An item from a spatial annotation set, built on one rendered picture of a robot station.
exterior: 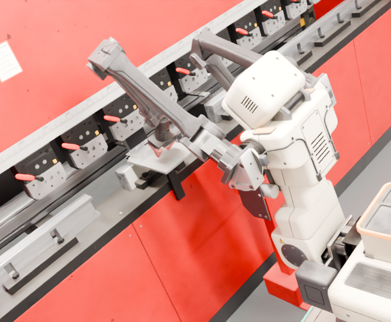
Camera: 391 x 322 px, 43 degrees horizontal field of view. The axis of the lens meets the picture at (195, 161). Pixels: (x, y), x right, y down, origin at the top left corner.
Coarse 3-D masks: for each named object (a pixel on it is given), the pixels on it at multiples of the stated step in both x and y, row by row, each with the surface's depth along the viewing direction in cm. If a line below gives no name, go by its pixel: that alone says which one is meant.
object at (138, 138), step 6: (138, 132) 208; (144, 132) 210; (126, 138) 205; (132, 138) 207; (138, 138) 209; (144, 138) 211; (126, 144) 206; (132, 144) 207; (138, 144) 209; (132, 150) 209
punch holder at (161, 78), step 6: (156, 72) 205; (162, 72) 207; (150, 78) 204; (156, 78) 206; (162, 78) 208; (168, 78) 210; (156, 84) 206; (162, 84) 208; (168, 84) 210; (162, 90) 209; (168, 90) 211; (174, 90) 213; (174, 96) 213
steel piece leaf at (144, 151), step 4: (140, 148) 211; (144, 148) 209; (148, 148) 208; (136, 152) 209; (140, 152) 208; (144, 152) 206; (148, 152) 202; (152, 152) 203; (132, 156) 207; (136, 156) 206; (140, 156) 205; (144, 156) 201; (148, 156) 202
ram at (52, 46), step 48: (0, 0) 159; (48, 0) 170; (96, 0) 182; (144, 0) 195; (192, 0) 212; (240, 0) 230; (48, 48) 172; (144, 48) 199; (0, 96) 164; (48, 96) 176; (0, 144) 167
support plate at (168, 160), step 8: (176, 144) 203; (168, 152) 200; (176, 152) 197; (184, 152) 195; (128, 160) 205; (136, 160) 203; (144, 160) 200; (152, 160) 198; (160, 160) 196; (168, 160) 194; (176, 160) 192; (152, 168) 193; (160, 168) 191; (168, 168) 189
